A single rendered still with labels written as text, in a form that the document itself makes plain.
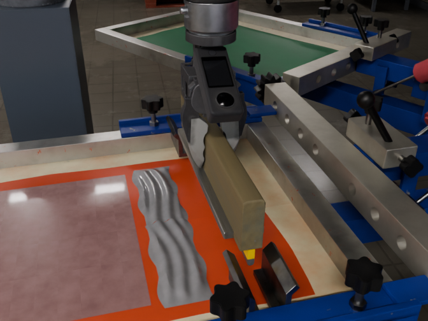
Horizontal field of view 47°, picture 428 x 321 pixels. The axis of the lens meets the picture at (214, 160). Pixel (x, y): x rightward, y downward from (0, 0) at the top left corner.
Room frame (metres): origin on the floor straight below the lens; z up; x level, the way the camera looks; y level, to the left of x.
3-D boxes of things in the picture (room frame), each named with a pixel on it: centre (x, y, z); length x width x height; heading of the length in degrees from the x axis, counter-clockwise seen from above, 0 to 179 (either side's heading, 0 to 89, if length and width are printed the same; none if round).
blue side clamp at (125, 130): (0.94, 0.05, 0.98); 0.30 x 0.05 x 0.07; 105
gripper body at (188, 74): (0.69, 0.01, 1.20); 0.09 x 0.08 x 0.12; 15
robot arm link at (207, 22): (0.68, 0.01, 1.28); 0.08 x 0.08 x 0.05
